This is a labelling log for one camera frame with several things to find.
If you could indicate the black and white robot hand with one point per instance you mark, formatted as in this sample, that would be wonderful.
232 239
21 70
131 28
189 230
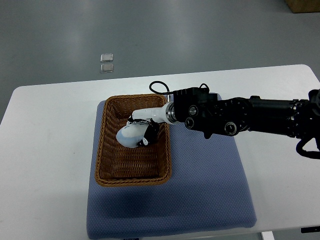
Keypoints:
153 117

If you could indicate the blue white plush toy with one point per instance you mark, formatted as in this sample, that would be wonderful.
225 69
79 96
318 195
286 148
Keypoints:
133 135

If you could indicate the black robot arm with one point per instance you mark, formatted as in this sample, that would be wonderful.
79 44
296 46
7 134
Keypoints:
200 110

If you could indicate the brown wicker basket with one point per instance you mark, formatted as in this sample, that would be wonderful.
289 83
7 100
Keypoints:
119 166

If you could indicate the upper silver floor plate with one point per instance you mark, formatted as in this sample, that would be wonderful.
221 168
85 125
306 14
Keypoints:
106 57

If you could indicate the blue quilted mat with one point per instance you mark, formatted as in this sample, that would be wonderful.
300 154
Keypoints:
207 191

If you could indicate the white table leg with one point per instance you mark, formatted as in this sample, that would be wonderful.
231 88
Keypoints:
267 235

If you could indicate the brown cardboard box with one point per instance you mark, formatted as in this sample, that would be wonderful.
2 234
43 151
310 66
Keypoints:
303 6

